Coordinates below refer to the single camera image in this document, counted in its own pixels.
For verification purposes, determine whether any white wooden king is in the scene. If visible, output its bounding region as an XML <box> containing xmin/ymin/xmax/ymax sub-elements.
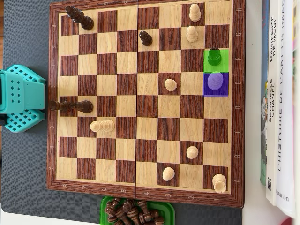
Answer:
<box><xmin>207</xmin><ymin>71</ymin><xmax>224</xmax><ymax>91</ymax></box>

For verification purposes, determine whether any teal perforated robot base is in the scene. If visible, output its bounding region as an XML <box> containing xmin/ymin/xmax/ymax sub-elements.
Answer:
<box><xmin>2</xmin><ymin>64</ymin><xmax>47</xmax><ymax>134</ymax></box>

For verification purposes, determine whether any captured dark chess piece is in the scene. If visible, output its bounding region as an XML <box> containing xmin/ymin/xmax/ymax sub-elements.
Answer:
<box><xmin>138</xmin><ymin>212</ymin><xmax>152</xmax><ymax>225</ymax></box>
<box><xmin>106</xmin><ymin>214</ymin><xmax>120</xmax><ymax>225</ymax></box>
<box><xmin>122</xmin><ymin>199</ymin><xmax>136</xmax><ymax>213</ymax></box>
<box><xmin>114</xmin><ymin>206</ymin><xmax>133</xmax><ymax>225</ymax></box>
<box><xmin>136</xmin><ymin>200</ymin><xmax>152</xmax><ymax>218</ymax></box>
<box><xmin>150</xmin><ymin>209</ymin><xmax>166</xmax><ymax>225</ymax></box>
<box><xmin>105</xmin><ymin>199</ymin><xmax>120</xmax><ymax>218</ymax></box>

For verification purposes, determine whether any wooden folding chessboard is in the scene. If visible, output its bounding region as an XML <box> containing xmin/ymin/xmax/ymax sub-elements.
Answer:
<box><xmin>46</xmin><ymin>0</ymin><xmax>246</xmax><ymax>209</ymax></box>

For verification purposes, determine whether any white wooden pawn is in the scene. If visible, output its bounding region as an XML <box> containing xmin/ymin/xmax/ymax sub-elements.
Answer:
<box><xmin>186</xmin><ymin>25</ymin><xmax>199</xmax><ymax>43</ymax></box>
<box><xmin>164</xmin><ymin>78</ymin><xmax>178</xmax><ymax>92</ymax></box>
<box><xmin>188</xmin><ymin>3</ymin><xmax>202</xmax><ymax>22</ymax></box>
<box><xmin>186</xmin><ymin>145</ymin><xmax>200</xmax><ymax>160</ymax></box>
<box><xmin>162</xmin><ymin>166</ymin><xmax>176</xmax><ymax>181</ymax></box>

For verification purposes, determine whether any white wooden queen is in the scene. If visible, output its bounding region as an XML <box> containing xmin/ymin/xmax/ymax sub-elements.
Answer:
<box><xmin>90</xmin><ymin>119</ymin><xmax>115</xmax><ymax>133</ymax></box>

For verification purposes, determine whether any dark brown king piece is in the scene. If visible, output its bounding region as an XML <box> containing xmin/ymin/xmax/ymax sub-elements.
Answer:
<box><xmin>48</xmin><ymin>100</ymin><xmax>94</xmax><ymax>114</ymax></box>

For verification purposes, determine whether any dark brown pawn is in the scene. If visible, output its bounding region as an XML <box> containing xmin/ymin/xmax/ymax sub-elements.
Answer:
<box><xmin>138</xmin><ymin>30</ymin><xmax>153</xmax><ymax>47</ymax></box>

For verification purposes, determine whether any white wooden rook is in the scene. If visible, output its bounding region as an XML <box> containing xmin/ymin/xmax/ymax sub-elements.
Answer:
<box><xmin>212</xmin><ymin>173</ymin><xmax>227</xmax><ymax>194</ymax></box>

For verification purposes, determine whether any green plastic tray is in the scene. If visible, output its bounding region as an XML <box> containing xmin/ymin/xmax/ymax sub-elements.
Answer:
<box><xmin>100</xmin><ymin>195</ymin><xmax>176</xmax><ymax>225</ymax></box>

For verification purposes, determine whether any dark brown queen piece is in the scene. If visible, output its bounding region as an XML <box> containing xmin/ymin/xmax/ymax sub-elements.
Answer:
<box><xmin>65</xmin><ymin>5</ymin><xmax>95</xmax><ymax>31</ymax></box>

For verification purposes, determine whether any blue comic book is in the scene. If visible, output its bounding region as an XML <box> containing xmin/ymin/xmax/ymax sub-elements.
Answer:
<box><xmin>259</xmin><ymin>0</ymin><xmax>270</xmax><ymax>187</ymax></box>

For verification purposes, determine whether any white Gabrielle Chanel book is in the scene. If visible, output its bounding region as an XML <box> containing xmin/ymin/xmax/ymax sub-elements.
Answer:
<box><xmin>266</xmin><ymin>0</ymin><xmax>283</xmax><ymax>207</ymax></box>

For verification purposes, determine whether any white art history book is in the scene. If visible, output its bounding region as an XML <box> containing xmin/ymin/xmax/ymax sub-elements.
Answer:
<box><xmin>275</xmin><ymin>0</ymin><xmax>300</xmax><ymax>218</ymax></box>

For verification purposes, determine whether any pink object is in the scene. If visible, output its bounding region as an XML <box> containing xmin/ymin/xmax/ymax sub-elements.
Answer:
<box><xmin>278</xmin><ymin>217</ymin><xmax>300</xmax><ymax>225</ymax></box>

